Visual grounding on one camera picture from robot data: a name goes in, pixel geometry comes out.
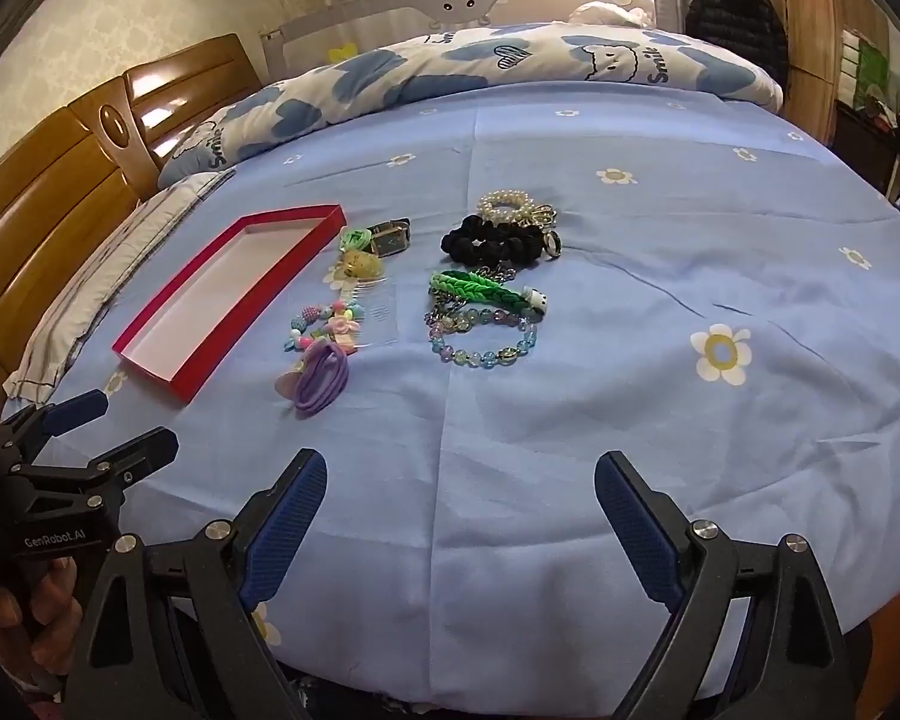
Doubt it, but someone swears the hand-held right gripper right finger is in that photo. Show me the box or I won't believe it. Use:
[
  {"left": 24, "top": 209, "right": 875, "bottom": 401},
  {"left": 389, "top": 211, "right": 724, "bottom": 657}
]
[{"left": 594, "top": 450, "right": 860, "bottom": 720}]

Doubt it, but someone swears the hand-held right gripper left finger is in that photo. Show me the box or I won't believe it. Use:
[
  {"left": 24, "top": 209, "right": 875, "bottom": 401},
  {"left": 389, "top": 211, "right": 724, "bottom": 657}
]
[{"left": 64, "top": 448, "right": 329, "bottom": 720}]

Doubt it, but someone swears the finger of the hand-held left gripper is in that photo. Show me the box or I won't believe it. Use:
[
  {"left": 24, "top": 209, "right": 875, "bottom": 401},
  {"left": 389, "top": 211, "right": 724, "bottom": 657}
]
[
  {"left": 0, "top": 390, "right": 110, "bottom": 458},
  {"left": 15, "top": 426, "right": 180, "bottom": 518}
]

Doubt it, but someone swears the purple hair tie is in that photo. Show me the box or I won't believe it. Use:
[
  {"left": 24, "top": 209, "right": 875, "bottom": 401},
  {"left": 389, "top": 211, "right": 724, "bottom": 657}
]
[{"left": 274, "top": 341, "right": 351, "bottom": 415}]

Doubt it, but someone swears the red shallow cardboard box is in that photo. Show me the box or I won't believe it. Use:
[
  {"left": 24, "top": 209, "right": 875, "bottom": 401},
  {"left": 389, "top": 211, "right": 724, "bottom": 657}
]
[{"left": 112, "top": 202, "right": 347, "bottom": 404}]

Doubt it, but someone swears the colourful chunky bead bracelet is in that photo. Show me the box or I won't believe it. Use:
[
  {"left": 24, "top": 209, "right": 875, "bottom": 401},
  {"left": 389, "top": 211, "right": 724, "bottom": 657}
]
[{"left": 283, "top": 300, "right": 366, "bottom": 355}]

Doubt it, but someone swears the blue glass bead bracelet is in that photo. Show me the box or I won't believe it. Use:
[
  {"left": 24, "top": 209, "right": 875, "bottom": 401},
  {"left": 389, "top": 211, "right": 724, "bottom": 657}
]
[{"left": 431, "top": 317, "right": 541, "bottom": 365}]

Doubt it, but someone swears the yellow pompom hair clip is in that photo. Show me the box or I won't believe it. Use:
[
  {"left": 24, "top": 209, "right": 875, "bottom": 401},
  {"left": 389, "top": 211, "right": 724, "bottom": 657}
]
[{"left": 335, "top": 251, "right": 386, "bottom": 290}]

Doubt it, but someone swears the green braided bracelet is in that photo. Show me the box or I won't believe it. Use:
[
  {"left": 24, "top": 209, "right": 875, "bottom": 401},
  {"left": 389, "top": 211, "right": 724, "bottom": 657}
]
[{"left": 429, "top": 270, "right": 550, "bottom": 313}]

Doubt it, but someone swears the pearl bead scrunchie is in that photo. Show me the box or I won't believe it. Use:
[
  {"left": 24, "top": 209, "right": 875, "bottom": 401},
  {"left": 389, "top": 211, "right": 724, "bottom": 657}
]
[{"left": 476, "top": 191, "right": 531, "bottom": 226}]

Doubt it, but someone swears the person's left hand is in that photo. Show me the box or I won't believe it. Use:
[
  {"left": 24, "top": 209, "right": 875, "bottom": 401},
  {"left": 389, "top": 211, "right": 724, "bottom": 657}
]
[{"left": 0, "top": 556, "right": 85, "bottom": 695}]

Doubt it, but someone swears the blue floral bed sheet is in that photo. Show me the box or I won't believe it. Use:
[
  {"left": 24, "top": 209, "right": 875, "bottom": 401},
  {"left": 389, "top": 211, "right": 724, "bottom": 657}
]
[{"left": 0, "top": 79, "right": 900, "bottom": 706}]

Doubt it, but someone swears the striped white pillow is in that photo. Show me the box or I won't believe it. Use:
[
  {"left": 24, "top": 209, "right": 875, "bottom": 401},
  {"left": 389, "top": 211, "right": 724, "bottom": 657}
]
[{"left": 4, "top": 169, "right": 237, "bottom": 402}]

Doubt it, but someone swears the wooden headboard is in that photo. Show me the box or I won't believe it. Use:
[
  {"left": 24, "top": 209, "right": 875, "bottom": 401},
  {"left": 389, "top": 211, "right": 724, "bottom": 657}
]
[{"left": 0, "top": 34, "right": 267, "bottom": 383}]

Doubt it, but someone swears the clear plastic bag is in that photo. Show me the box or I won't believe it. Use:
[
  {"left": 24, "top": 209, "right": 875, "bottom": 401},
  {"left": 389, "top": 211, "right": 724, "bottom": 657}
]
[{"left": 322, "top": 270, "right": 402, "bottom": 350}]

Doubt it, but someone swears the square-faced wrist watch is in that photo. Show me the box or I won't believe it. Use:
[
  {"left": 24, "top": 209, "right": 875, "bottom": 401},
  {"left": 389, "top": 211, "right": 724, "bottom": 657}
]
[{"left": 366, "top": 217, "right": 412, "bottom": 257}]

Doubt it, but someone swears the dark cluttered desk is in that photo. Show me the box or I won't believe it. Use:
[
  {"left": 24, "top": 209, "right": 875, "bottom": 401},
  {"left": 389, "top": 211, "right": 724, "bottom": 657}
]
[{"left": 832, "top": 96, "right": 900, "bottom": 202}]

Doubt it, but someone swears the blue heart print quilt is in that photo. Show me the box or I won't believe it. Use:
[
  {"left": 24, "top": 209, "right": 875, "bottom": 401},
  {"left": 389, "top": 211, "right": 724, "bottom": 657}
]
[{"left": 157, "top": 24, "right": 785, "bottom": 188}]

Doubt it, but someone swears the white cloth bundle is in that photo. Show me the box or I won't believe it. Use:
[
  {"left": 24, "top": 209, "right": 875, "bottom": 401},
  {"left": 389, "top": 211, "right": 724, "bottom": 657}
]
[{"left": 570, "top": 2, "right": 651, "bottom": 29}]

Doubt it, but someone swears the black puffer jacket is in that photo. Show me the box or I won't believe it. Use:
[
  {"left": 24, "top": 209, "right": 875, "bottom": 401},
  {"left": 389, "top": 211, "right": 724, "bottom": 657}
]
[{"left": 684, "top": 0, "right": 790, "bottom": 117}]

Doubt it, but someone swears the wooden wardrobe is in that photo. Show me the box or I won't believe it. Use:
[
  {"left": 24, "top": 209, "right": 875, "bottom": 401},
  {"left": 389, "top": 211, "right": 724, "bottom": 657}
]
[{"left": 746, "top": 0, "right": 847, "bottom": 143}]

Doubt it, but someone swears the purple yellow glass bead bracelet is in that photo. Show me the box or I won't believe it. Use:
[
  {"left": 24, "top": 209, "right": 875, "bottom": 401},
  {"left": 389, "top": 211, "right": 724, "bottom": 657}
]
[{"left": 424, "top": 307, "right": 497, "bottom": 336}]

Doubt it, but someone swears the silver chain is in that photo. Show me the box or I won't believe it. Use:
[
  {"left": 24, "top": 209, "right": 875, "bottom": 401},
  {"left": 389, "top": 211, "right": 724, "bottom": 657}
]
[{"left": 424, "top": 262, "right": 527, "bottom": 323}]

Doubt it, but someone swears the green wall poster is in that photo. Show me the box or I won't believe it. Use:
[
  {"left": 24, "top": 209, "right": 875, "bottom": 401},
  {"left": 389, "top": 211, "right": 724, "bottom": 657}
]
[{"left": 842, "top": 30, "right": 891, "bottom": 110}]

